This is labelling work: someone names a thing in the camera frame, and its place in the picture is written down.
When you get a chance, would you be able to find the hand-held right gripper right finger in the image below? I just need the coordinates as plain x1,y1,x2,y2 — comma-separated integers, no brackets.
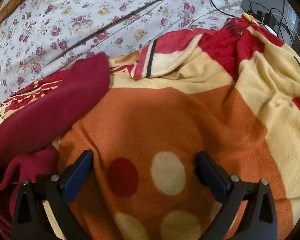
194,151,279,240

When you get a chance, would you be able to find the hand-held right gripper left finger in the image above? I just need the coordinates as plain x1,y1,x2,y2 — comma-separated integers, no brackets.
11,150,94,240

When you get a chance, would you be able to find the maroon garment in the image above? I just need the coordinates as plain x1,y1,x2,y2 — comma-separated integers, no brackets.
0,52,112,233

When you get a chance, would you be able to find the orange cream red printed blanket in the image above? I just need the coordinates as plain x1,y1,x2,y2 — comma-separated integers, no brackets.
0,12,300,240

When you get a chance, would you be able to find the floral bedsheet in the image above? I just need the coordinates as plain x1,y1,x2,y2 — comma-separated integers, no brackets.
0,0,245,110

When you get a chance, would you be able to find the black power adapter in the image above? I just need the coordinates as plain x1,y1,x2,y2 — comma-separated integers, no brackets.
247,9,274,24

